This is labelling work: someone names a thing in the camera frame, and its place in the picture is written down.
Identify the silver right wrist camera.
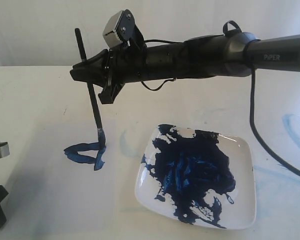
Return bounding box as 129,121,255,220
102,9,136,49

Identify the white square paint plate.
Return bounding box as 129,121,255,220
134,124,257,230

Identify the black camera cable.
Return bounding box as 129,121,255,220
138,21,300,181

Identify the black paintbrush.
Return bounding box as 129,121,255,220
74,28,106,150

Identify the white sheet of paper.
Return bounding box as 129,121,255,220
0,122,114,240

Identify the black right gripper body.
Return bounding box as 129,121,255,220
98,42,188,104

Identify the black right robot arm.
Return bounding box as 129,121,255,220
70,32,300,104

